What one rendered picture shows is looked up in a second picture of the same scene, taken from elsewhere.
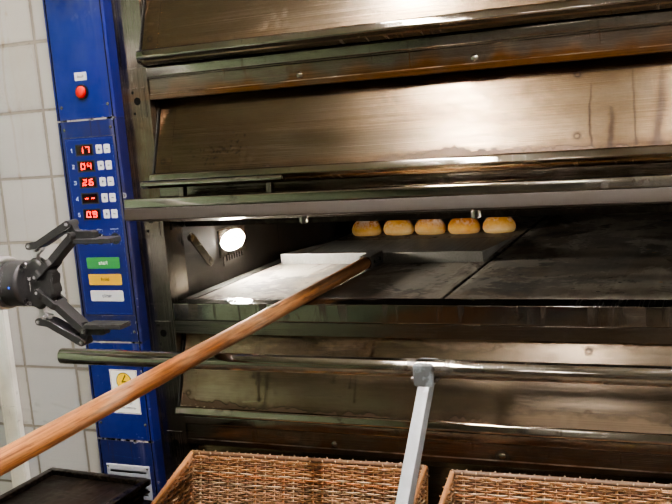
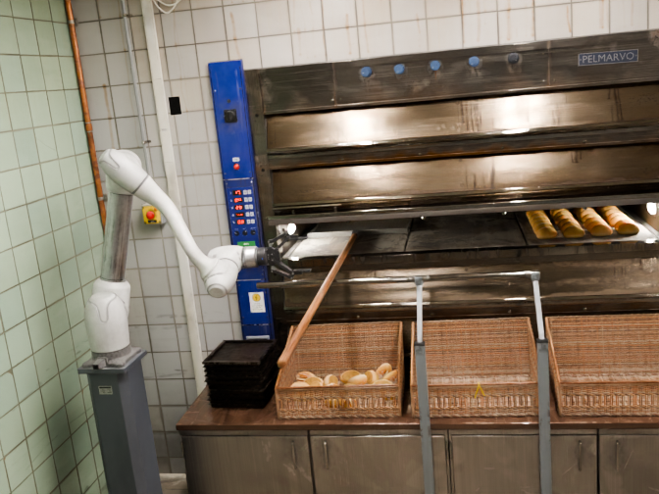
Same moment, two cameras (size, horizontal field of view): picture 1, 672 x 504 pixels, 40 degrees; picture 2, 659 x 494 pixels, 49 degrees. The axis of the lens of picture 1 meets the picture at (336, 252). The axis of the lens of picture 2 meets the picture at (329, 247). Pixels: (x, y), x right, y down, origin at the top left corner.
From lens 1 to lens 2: 1.69 m
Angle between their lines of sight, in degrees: 13
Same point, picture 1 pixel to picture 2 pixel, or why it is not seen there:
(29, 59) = (205, 150)
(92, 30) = (242, 138)
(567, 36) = (457, 146)
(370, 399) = (376, 295)
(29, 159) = (204, 196)
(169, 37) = (280, 142)
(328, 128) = (356, 181)
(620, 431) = (481, 299)
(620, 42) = (478, 149)
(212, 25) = (302, 137)
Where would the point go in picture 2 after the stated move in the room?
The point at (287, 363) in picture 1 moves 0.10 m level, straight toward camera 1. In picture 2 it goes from (363, 280) to (371, 286)
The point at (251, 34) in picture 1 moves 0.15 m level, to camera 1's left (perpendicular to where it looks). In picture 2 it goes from (322, 142) to (289, 146)
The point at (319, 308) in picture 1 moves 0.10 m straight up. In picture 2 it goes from (351, 258) to (349, 238)
